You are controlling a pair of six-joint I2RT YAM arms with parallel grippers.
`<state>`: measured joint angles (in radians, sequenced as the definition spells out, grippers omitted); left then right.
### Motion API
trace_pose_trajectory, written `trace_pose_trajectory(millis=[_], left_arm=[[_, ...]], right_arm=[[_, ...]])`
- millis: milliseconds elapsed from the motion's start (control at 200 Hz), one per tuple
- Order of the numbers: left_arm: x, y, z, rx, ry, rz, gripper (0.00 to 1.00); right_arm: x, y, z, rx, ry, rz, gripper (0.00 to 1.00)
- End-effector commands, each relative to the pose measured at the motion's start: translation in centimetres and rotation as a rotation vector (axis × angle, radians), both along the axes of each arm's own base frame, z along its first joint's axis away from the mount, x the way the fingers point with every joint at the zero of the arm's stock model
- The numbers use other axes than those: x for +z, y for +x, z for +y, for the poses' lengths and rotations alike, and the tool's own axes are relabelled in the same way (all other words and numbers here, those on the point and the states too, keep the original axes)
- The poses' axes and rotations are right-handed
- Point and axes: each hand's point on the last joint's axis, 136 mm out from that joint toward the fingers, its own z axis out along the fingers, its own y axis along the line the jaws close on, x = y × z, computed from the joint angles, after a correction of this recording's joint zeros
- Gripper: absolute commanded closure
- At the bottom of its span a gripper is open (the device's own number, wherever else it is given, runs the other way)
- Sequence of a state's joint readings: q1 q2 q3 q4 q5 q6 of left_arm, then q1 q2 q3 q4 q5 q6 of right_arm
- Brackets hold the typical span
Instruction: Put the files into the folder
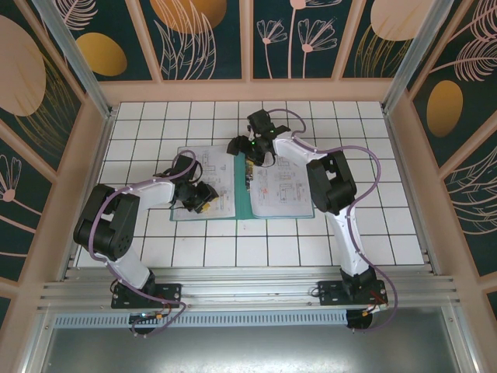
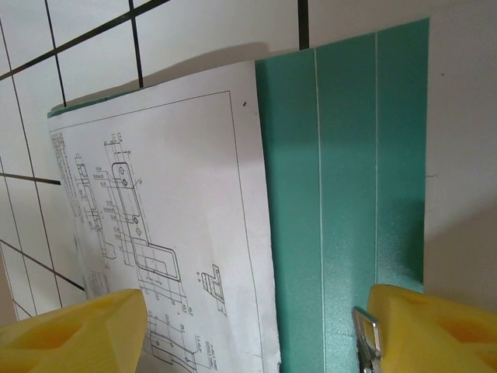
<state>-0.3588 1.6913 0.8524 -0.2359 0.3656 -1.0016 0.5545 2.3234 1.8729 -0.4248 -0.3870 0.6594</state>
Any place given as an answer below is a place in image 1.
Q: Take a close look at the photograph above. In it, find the green folder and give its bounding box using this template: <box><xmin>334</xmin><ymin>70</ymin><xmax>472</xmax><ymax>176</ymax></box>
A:
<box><xmin>169</xmin><ymin>145</ymin><xmax>317</xmax><ymax>223</ymax></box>

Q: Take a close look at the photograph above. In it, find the white drawing sheet red stamp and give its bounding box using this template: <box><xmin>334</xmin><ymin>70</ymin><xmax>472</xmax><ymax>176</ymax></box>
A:
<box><xmin>247</xmin><ymin>152</ymin><xmax>315</xmax><ymax>218</ymax></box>

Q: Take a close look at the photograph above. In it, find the aluminium front rail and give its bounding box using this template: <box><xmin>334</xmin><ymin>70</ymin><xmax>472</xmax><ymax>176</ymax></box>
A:
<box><xmin>36</xmin><ymin>266</ymin><xmax>465</xmax><ymax>314</ymax></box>

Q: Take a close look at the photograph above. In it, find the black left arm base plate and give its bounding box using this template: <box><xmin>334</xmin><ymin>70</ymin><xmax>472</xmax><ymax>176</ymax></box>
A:
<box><xmin>111</xmin><ymin>282</ymin><xmax>184</xmax><ymax>311</ymax></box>

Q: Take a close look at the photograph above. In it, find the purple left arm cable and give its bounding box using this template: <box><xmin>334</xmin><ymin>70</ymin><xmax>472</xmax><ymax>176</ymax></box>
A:
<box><xmin>86</xmin><ymin>150</ymin><xmax>189</xmax><ymax>340</ymax></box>

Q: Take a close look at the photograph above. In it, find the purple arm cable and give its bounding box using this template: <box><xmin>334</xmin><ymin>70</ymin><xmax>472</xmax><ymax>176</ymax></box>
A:
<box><xmin>86</xmin><ymin>150</ymin><xmax>189</xmax><ymax>340</ymax></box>
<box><xmin>266</xmin><ymin>108</ymin><xmax>401</xmax><ymax>333</ymax></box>

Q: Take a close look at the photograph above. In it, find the slotted grey cable tray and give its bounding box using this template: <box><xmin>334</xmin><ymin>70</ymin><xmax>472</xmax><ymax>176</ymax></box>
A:
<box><xmin>53</xmin><ymin>309</ymin><xmax>351</xmax><ymax>328</ymax></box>

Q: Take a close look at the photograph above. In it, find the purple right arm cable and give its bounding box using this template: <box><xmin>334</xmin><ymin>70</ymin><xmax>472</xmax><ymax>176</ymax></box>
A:
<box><xmin>266</xmin><ymin>108</ymin><xmax>401</xmax><ymax>333</ymax></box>

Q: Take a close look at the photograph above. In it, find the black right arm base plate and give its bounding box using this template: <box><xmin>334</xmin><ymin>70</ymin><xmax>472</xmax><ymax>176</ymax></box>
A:
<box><xmin>317</xmin><ymin>278</ymin><xmax>390</xmax><ymax>309</ymax></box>

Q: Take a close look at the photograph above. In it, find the aluminium corner post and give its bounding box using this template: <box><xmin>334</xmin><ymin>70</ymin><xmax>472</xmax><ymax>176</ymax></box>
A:
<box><xmin>31</xmin><ymin>0</ymin><xmax>117</xmax><ymax>120</ymax></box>
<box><xmin>381</xmin><ymin>0</ymin><xmax>442</xmax><ymax>114</ymax></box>

